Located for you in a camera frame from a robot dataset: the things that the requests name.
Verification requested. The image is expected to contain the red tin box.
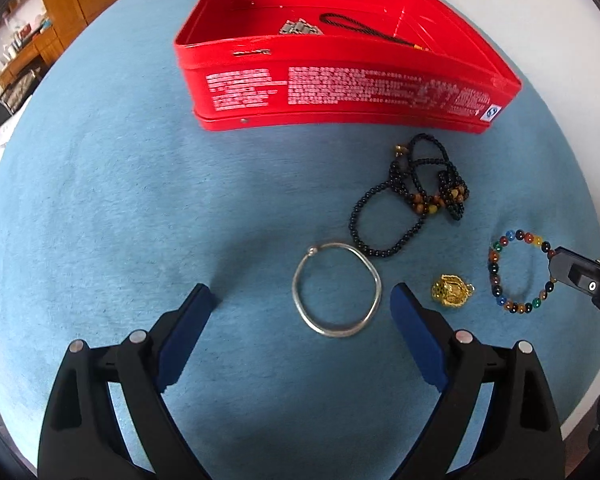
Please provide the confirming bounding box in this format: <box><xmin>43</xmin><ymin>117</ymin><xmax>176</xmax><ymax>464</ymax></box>
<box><xmin>173</xmin><ymin>0</ymin><xmax>523</xmax><ymax>135</ymax></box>

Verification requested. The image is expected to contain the multicolour bead bracelet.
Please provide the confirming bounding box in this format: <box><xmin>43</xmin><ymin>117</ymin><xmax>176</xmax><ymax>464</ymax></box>
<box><xmin>487</xmin><ymin>229</ymin><xmax>557</xmax><ymax>315</ymax></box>

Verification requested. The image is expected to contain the black cord lanyard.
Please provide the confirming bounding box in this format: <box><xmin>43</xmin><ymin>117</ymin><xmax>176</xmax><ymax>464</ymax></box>
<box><xmin>319</xmin><ymin>12</ymin><xmax>431</xmax><ymax>53</ymax></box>

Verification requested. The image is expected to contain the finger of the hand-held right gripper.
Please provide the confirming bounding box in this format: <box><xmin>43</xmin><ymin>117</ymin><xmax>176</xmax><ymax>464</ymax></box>
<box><xmin>548</xmin><ymin>246</ymin><xmax>600</xmax><ymax>316</ymax></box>

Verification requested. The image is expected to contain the large silver bangle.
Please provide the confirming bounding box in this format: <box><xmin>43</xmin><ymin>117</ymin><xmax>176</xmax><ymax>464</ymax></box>
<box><xmin>291</xmin><ymin>242</ymin><xmax>382</xmax><ymax>338</ymax></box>

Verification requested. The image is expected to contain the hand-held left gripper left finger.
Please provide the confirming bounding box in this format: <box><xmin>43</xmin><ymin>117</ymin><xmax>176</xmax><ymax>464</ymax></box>
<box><xmin>37</xmin><ymin>283</ymin><xmax>218</xmax><ymax>480</ymax></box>

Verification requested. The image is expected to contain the black bead necklace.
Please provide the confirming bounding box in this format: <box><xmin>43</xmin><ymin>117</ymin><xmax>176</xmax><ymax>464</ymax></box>
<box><xmin>349</xmin><ymin>133</ymin><xmax>471</xmax><ymax>261</ymax></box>

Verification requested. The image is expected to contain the silver metal watch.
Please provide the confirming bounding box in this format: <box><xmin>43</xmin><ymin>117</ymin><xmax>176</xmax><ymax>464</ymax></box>
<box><xmin>280</xmin><ymin>17</ymin><xmax>326</xmax><ymax>37</ymax></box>

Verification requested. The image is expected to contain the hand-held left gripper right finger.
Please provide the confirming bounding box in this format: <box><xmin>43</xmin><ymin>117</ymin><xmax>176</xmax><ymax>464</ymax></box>
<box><xmin>390</xmin><ymin>282</ymin><xmax>566</xmax><ymax>480</ymax></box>

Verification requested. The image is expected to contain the wall bookshelf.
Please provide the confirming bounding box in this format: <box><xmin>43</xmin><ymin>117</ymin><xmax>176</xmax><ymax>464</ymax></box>
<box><xmin>0</xmin><ymin>0</ymin><xmax>48</xmax><ymax>36</ymax></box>

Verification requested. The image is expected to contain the gold charm pendant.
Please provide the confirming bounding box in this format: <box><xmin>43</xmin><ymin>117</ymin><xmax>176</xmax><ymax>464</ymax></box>
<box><xmin>431</xmin><ymin>273</ymin><xmax>476</xmax><ymax>311</ymax></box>

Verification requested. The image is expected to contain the wooden desk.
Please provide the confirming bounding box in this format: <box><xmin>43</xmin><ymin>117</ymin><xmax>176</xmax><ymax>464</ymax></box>
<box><xmin>0</xmin><ymin>27</ymin><xmax>65</xmax><ymax>92</ymax></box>

